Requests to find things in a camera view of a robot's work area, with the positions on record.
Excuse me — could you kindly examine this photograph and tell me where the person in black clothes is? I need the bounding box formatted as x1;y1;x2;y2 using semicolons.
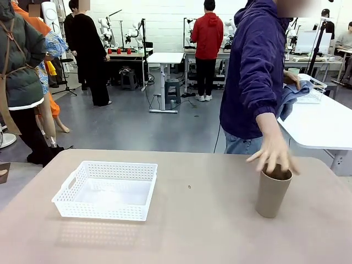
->
63;0;113;107

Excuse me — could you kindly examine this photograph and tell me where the tall black tripod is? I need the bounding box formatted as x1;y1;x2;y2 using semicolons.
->
306;19;331;76

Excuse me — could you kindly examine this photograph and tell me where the black tripod stand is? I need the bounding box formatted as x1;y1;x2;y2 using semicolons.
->
51;52;78;97

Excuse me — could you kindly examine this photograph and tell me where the white round fan base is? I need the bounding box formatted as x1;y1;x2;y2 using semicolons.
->
0;129;17;149

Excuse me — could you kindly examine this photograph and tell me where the white wire dish rack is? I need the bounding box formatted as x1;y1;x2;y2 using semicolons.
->
296;78;328;105

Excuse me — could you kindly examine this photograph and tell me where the wood-topped table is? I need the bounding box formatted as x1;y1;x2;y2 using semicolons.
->
283;53;344;83

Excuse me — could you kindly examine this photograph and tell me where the person's left hand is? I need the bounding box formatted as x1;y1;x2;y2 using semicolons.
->
283;70;302;90

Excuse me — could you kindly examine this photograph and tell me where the person in black top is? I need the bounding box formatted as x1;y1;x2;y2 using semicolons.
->
320;8;336;39

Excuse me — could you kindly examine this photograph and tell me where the white height-adjustable desk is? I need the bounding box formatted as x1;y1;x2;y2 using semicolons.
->
147;52;185;114

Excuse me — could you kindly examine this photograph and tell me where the seated person in grey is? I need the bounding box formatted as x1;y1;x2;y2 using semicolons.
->
335;21;352;52

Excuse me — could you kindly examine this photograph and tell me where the figure in orange clothes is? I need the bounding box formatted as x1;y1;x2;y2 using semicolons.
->
10;0;71;134

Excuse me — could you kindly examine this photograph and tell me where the dark plastic stool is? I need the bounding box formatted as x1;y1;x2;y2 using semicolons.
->
119;68;138;91

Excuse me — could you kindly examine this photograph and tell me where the blue cleaning cloth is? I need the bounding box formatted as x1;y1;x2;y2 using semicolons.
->
276;79;314;122

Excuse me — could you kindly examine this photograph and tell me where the white perforated plastic basket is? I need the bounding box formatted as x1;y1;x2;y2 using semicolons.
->
51;161;158;222

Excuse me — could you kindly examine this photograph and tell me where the brown flat object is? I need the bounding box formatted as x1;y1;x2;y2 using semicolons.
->
0;162;11;184

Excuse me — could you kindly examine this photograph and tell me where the grey plastic stool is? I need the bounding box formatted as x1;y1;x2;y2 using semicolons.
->
164;78;182;105

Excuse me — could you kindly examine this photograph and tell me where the person in purple hoodie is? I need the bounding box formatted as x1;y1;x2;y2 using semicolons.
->
219;0;294;155

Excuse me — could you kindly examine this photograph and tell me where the figure in green puffer jacket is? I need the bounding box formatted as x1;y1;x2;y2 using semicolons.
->
0;0;65;168

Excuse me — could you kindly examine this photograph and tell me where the person's right forearm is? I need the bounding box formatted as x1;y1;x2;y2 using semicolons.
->
255;111;285;141

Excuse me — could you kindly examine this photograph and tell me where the white board panel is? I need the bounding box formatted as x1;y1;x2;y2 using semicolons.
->
295;30;331;54

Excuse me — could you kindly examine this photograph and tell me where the grey workbench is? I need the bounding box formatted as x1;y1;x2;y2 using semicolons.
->
183;48;232;89

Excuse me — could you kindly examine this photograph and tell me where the dark workbench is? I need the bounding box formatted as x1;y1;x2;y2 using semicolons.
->
106;51;146;92

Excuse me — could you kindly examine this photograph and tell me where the person in red hoodie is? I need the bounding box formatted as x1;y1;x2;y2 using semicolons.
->
191;0;224;102

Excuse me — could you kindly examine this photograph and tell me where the person's right hand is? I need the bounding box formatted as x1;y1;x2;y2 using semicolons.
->
246;134;302;177

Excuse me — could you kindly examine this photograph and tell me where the beige tall cup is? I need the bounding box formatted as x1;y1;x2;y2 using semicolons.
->
255;162;293;219

